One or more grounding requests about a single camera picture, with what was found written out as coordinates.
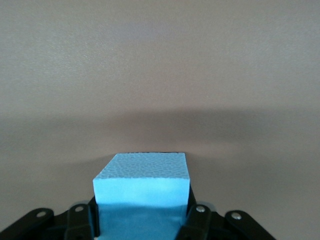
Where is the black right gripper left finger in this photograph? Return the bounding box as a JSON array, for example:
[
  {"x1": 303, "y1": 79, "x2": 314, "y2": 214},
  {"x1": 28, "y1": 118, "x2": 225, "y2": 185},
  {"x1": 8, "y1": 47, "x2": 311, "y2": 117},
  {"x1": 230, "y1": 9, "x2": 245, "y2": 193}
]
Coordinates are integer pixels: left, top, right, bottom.
[{"x1": 65, "y1": 196, "x2": 101, "y2": 240}]

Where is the blue foam block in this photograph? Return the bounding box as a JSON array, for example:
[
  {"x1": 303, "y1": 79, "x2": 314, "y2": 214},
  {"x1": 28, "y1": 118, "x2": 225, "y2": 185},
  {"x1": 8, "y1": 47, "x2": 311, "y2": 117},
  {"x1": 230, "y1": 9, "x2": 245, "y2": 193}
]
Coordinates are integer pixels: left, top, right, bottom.
[{"x1": 92, "y1": 151, "x2": 192, "y2": 240}]

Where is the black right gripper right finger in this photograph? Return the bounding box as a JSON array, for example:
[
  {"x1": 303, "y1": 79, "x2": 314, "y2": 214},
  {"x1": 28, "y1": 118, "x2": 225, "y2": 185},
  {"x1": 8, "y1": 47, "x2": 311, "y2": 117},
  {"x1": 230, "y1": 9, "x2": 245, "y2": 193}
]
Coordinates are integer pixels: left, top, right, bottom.
[{"x1": 177, "y1": 185, "x2": 213, "y2": 240}]

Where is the brown table cover sheet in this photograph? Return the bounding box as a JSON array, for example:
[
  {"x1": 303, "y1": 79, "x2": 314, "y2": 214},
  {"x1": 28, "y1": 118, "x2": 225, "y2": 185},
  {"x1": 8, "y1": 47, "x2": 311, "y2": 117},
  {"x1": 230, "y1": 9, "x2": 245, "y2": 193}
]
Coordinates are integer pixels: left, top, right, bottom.
[{"x1": 0, "y1": 0, "x2": 320, "y2": 240}]

